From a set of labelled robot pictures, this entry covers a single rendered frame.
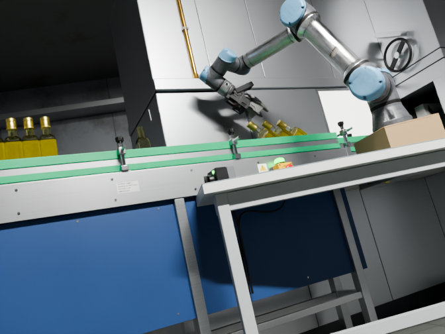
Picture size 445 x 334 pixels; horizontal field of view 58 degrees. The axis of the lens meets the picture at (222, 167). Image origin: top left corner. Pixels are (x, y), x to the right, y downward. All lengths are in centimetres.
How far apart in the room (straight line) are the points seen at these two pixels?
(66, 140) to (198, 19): 287
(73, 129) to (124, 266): 352
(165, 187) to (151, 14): 103
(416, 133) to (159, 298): 108
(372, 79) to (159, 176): 83
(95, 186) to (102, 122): 340
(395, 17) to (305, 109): 97
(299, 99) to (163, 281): 131
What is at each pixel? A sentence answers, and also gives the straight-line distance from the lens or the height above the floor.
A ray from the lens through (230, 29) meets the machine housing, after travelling 235.
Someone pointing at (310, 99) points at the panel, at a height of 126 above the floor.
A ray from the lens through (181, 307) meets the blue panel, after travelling 149.
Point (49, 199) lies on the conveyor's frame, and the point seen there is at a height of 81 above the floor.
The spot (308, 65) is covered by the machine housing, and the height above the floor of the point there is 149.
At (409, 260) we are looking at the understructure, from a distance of 255.
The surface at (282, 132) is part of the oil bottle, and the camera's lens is 196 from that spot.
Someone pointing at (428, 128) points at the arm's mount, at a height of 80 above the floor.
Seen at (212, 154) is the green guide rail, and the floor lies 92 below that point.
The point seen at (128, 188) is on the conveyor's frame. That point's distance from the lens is 146.
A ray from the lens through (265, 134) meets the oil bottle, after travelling 191.
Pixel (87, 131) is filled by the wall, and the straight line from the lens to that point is 481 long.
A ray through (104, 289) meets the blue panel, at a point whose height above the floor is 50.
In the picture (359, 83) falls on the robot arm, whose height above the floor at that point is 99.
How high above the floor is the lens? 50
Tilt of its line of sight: 13 degrees up
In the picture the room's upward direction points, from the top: 13 degrees counter-clockwise
